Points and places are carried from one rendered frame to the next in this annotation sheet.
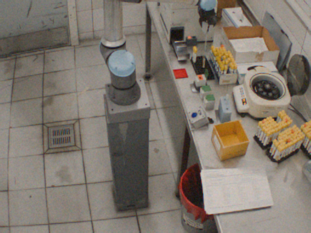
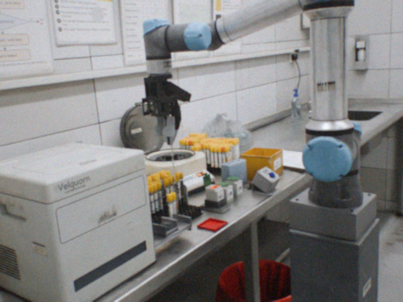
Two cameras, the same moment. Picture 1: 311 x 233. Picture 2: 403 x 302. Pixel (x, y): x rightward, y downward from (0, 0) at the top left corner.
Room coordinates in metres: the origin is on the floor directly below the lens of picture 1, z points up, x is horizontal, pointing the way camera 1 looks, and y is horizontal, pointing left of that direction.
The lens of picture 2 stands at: (2.46, 0.81, 1.41)
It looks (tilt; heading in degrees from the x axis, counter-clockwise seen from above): 14 degrees down; 229
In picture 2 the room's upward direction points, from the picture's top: 4 degrees counter-clockwise
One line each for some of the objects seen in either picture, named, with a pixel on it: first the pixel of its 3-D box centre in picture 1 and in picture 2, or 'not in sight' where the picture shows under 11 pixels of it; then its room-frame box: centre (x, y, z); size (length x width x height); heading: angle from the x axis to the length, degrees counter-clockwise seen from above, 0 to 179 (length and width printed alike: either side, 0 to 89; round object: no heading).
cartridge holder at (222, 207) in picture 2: (199, 85); (215, 203); (1.53, -0.22, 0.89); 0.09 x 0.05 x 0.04; 103
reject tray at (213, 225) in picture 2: (180, 73); (212, 224); (1.63, -0.12, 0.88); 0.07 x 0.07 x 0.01; 12
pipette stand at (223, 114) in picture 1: (224, 111); (234, 174); (1.33, -0.33, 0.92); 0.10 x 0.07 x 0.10; 4
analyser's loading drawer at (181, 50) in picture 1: (179, 44); (159, 232); (1.83, -0.12, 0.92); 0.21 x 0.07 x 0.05; 12
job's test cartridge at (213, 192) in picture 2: (200, 82); (214, 195); (1.53, -0.22, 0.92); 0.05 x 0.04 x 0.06; 103
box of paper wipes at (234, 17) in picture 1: (237, 16); not in sight; (2.16, -0.51, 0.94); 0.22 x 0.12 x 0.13; 16
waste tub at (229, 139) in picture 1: (229, 140); (262, 163); (1.15, -0.34, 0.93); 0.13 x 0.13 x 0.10; 17
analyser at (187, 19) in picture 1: (187, 11); (74, 216); (2.04, -0.17, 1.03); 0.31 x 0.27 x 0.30; 12
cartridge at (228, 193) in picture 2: (205, 93); (223, 192); (1.46, -0.24, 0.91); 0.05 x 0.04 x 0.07; 102
